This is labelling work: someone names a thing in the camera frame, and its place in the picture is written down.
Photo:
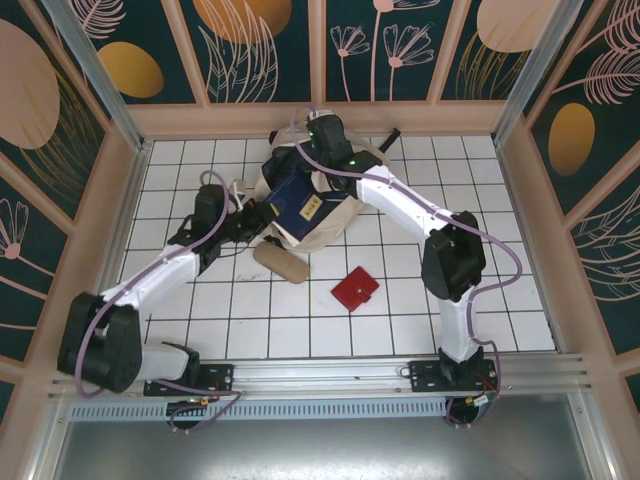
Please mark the dark blue book yellow label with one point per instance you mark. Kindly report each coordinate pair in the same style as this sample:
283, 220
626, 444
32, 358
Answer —
290, 210

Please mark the tan pencil case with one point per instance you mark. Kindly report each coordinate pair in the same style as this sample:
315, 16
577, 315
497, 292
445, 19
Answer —
280, 265

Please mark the beige canvas backpack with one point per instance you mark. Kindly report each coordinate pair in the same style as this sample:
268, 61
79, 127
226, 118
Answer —
335, 225

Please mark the red leather wallet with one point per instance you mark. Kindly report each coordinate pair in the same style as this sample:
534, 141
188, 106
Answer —
355, 290

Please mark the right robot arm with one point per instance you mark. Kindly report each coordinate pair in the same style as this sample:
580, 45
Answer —
455, 260

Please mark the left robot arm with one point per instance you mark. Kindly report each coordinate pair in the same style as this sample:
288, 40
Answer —
110, 350

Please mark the grey metal plate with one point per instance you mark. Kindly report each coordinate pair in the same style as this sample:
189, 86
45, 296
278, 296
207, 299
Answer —
320, 450

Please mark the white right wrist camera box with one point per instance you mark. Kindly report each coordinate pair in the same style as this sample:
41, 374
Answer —
320, 115

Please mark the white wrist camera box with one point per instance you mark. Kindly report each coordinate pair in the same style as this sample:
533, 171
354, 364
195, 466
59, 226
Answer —
242, 200
320, 115

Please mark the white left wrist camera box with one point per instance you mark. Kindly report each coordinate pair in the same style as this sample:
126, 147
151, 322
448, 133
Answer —
242, 200

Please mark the aluminium side rail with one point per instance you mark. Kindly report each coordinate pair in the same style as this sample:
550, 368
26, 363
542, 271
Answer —
130, 190
517, 200

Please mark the aluminium corner post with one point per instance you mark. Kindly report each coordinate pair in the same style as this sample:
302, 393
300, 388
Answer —
100, 75
530, 70

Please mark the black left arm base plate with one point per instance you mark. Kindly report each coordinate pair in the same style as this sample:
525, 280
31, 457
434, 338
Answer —
220, 372

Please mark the aluminium mounting rail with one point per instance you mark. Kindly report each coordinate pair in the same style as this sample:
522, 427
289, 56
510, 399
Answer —
320, 375

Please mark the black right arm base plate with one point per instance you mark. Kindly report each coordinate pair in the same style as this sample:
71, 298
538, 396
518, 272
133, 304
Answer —
425, 375

